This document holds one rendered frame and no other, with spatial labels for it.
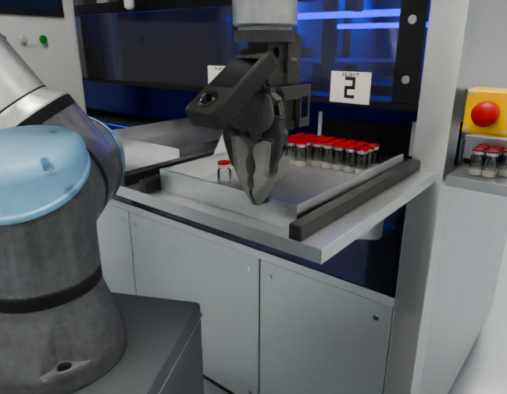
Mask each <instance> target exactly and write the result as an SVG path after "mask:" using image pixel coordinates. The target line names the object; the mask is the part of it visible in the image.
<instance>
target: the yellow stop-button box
mask: <svg viewBox="0 0 507 394"><path fill-rule="evenodd" d="M485 101H490V102H494V103H495V104H497V105H498V107H499V109H500V117H499V119H498V121H497V122H496V123H495V124H492V125H491V126H490V127H478V126H477V125H476V124H475V123H474V122H473V121H472V120H471V112H472V109H473V107H474V106H475V105H477V104H478V103H481V102H485ZM462 131H463V132H466V133H473V134H486V135H494V136H501V137H507V88H503V87H488V86H478V87H476V88H471V89H470V90H468V94H467V99H466V108H465V113H464V119H463V124H462Z"/></svg>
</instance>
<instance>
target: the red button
mask: <svg viewBox="0 0 507 394"><path fill-rule="evenodd" d="M499 117H500V109H499V107H498V105H497V104H495V103H494V102H490V101H485V102H481V103H478V104H477V105H475V106H474V107H473V109H472V112H471V120H472V121H473V122H474V123H475V124H476V125H477V126H478V127H490V126H491V125H492V124H495V123H496V122H497V121H498V119H499Z"/></svg>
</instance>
